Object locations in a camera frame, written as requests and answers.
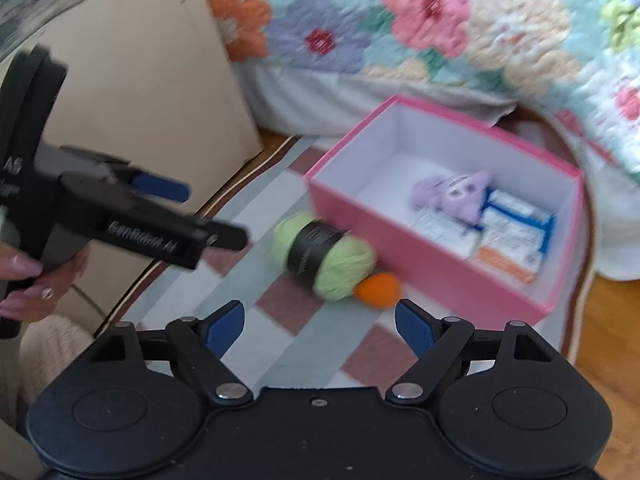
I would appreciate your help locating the white orange medicine box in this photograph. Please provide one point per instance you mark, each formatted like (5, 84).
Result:
(508, 257)

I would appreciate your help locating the beige cabinet panel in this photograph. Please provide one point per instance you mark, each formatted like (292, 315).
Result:
(148, 81)

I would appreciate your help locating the orange sponge ball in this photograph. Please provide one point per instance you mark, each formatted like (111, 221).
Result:
(380, 291)

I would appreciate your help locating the green yarn ball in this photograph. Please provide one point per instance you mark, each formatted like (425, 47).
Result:
(329, 262)

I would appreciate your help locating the white blue medicine box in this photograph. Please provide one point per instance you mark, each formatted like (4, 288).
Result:
(447, 233)

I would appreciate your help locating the purple plush toy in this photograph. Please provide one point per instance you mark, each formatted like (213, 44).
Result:
(461, 196)

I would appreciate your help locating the person's left hand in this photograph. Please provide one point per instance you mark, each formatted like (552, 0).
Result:
(35, 303)

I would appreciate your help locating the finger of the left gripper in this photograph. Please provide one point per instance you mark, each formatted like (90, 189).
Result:
(161, 187)
(222, 235)

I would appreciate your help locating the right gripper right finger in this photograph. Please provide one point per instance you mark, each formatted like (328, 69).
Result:
(437, 343)

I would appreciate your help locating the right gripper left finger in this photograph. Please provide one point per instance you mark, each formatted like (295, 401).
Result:
(198, 348)

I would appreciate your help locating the blue medicine box rear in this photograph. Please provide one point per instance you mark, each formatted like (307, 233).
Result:
(516, 218)

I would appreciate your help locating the checkered grey red rug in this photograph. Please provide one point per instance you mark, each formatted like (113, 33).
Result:
(291, 337)

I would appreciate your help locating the pink storage box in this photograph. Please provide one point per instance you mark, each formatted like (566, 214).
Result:
(363, 184)

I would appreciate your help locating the floral quilt bedspread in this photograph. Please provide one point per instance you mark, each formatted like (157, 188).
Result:
(578, 59)

